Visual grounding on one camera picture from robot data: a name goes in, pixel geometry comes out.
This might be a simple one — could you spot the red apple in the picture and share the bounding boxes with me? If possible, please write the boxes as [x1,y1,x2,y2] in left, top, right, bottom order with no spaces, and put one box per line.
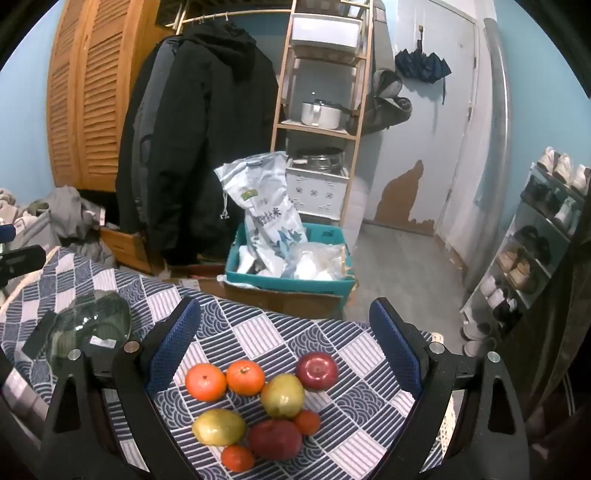
[248,418,304,461]
[295,352,339,392]

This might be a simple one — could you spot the wooden clothes rail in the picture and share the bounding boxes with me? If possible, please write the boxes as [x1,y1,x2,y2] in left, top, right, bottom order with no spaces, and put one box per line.
[178,8,294,24]

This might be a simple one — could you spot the dark glass bowl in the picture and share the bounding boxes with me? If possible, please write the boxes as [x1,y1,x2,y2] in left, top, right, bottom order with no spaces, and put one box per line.
[45,292,133,372]

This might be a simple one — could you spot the clear plastic bags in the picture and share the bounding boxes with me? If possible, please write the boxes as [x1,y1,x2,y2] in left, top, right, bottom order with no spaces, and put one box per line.
[281,242,352,281]

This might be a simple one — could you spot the pale blue door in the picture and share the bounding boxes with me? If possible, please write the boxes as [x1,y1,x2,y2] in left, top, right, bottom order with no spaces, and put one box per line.
[429,0,481,243]

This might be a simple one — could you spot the wooden box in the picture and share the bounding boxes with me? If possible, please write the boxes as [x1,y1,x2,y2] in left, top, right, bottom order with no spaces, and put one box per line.
[99,226,160,275]

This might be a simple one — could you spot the blue white patterned tablecloth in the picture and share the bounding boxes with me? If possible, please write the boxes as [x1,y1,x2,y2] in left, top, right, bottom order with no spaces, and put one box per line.
[0,247,462,480]

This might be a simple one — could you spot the wooden louvered wardrobe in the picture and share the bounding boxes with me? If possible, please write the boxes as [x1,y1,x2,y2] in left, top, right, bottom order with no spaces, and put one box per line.
[46,0,185,192]

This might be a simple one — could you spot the steel pot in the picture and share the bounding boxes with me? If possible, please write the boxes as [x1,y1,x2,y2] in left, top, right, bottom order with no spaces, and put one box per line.
[292,147,346,171]

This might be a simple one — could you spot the grey clothes pile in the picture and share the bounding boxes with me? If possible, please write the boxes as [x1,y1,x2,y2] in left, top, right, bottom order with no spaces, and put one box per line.
[28,186,116,266]

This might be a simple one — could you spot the small orange tangerine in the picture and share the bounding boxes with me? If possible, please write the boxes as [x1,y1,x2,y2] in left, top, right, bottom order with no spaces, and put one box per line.
[221,444,256,473]
[292,410,321,437]

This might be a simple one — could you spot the yellow pear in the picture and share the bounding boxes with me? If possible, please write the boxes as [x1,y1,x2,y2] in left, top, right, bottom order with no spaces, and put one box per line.
[191,408,247,447]

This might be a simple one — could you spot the white rice bag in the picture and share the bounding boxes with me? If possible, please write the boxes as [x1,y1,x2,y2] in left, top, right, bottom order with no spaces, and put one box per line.
[215,151,309,273]

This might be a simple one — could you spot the white shoe rack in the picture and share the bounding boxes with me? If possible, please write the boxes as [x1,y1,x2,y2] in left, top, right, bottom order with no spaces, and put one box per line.
[462,148,591,356]

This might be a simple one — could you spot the wooden shelf rack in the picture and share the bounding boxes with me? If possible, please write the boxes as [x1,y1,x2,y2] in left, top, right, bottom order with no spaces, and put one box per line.
[269,0,375,232]

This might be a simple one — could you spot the white patterned cabinet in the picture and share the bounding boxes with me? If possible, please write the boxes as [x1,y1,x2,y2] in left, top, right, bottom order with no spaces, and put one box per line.
[285,166,350,220]

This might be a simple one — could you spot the row of shoes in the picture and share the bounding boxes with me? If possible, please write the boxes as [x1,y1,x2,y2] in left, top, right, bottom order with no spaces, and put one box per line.
[464,147,591,356]

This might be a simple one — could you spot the white storage box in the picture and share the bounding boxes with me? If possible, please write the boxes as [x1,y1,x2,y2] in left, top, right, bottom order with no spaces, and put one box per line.
[290,14,363,49]

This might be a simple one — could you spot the brown cardboard box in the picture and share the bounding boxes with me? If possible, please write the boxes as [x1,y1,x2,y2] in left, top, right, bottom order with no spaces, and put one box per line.
[175,274,345,319]

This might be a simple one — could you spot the yellow-green pear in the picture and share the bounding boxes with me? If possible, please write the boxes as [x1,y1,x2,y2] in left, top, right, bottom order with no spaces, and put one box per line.
[260,373,305,419]

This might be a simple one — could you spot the dark blue umbrella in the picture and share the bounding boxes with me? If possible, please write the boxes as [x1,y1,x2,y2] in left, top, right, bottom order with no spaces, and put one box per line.
[394,48,452,104]

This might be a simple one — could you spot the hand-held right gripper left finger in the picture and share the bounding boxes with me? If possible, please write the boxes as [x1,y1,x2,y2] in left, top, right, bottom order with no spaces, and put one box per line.
[39,296,204,480]

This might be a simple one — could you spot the grey coat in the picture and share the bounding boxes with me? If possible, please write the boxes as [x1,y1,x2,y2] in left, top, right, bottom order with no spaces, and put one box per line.
[130,36,183,217]

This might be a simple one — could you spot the metal pipe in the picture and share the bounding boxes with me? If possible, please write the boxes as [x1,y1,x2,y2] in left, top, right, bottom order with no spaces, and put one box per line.
[464,18,513,291]

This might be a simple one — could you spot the grey hanging bag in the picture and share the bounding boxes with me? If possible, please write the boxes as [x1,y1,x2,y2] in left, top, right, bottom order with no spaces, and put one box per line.
[369,69,413,134]

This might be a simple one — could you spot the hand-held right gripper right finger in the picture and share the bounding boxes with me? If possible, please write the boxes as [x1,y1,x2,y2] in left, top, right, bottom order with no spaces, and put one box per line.
[369,298,532,480]

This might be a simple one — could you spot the white cooking pot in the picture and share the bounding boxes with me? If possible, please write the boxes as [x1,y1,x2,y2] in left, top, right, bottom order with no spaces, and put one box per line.
[301,99,356,130]

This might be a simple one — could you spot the teal plastic basket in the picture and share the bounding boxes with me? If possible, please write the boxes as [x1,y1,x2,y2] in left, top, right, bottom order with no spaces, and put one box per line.
[225,222,357,301]

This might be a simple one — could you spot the black hooded coat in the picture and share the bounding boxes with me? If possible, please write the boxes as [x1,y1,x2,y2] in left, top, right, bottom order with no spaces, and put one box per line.
[115,21,280,266]

